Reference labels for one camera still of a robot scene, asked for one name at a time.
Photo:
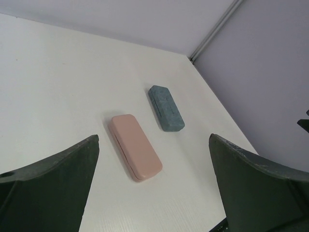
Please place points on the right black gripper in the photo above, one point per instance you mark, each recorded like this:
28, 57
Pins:
304, 124

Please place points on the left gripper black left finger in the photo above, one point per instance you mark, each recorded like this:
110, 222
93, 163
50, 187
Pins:
49, 195

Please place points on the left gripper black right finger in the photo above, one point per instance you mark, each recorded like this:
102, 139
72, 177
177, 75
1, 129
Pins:
258, 194

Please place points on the pink glasses case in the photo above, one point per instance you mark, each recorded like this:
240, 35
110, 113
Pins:
136, 150

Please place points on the blue-grey glasses case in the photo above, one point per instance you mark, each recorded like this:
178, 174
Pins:
166, 109

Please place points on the right aluminium frame post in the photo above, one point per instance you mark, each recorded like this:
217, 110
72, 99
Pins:
215, 29

